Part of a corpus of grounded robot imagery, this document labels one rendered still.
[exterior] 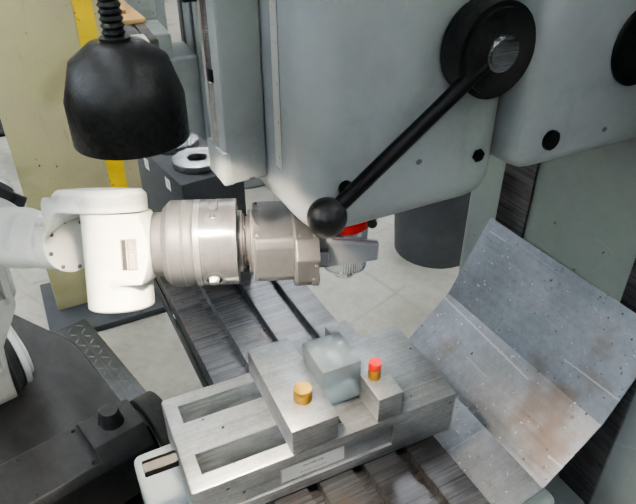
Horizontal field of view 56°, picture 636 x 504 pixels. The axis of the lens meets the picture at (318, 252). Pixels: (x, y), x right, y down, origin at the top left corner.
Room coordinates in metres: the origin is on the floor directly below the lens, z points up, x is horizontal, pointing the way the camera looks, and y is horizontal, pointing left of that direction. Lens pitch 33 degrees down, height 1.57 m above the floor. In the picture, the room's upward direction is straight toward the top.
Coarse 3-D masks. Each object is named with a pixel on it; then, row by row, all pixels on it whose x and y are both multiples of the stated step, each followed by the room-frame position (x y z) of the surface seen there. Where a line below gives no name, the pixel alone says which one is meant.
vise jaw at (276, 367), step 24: (264, 360) 0.56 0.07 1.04; (288, 360) 0.56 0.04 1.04; (264, 384) 0.52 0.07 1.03; (288, 384) 0.52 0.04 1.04; (312, 384) 0.52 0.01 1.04; (288, 408) 0.48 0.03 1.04; (312, 408) 0.48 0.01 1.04; (288, 432) 0.46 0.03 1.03; (312, 432) 0.46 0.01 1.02; (336, 432) 0.47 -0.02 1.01
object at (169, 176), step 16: (192, 144) 1.04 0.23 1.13; (144, 160) 1.04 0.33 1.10; (160, 160) 1.00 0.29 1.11; (176, 160) 0.97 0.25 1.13; (192, 160) 1.00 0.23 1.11; (208, 160) 0.97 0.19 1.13; (144, 176) 1.06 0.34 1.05; (160, 176) 0.98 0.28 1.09; (176, 176) 0.93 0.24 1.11; (192, 176) 0.93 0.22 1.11; (208, 176) 0.93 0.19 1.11; (160, 192) 0.99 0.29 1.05; (176, 192) 0.92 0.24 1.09; (192, 192) 0.91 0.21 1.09; (208, 192) 0.93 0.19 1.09; (224, 192) 0.95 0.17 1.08; (240, 192) 0.96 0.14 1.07; (160, 208) 1.00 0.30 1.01; (240, 208) 0.96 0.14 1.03
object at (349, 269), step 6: (366, 228) 0.52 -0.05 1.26; (354, 234) 0.51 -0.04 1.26; (360, 234) 0.51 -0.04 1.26; (366, 234) 0.52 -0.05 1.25; (348, 264) 0.51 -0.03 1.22; (354, 264) 0.51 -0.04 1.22; (360, 264) 0.51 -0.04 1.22; (330, 270) 0.51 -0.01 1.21; (336, 270) 0.51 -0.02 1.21; (342, 270) 0.51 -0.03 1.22; (348, 270) 0.51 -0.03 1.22; (354, 270) 0.51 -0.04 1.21; (360, 270) 0.51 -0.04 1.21
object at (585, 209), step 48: (624, 144) 0.67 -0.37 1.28; (480, 192) 0.87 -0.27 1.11; (528, 192) 0.78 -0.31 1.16; (576, 192) 0.72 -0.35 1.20; (624, 192) 0.66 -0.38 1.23; (528, 240) 0.77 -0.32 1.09; (576, 240) 0.70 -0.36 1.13; (624, 240) 0.64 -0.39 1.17; (624, 288) 0.62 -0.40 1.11; (624, 432) 0.56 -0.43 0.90; (576, 480) 0.59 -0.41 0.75; (624, 480) 0.54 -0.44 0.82
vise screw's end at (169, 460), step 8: (160, 456) 0.46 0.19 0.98; (168, 456) 0.46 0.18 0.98; (176, 456) 0.46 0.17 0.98; (144, 464) 0.45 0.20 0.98; (152, 464) 0.45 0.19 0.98; (160, 464) 0.45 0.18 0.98; (168, 464) 0.45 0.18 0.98; (176, 464) 0.45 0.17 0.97; (144, 472) 0.44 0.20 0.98; (152, 472) 0.44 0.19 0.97; (160, 472) 0.45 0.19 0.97
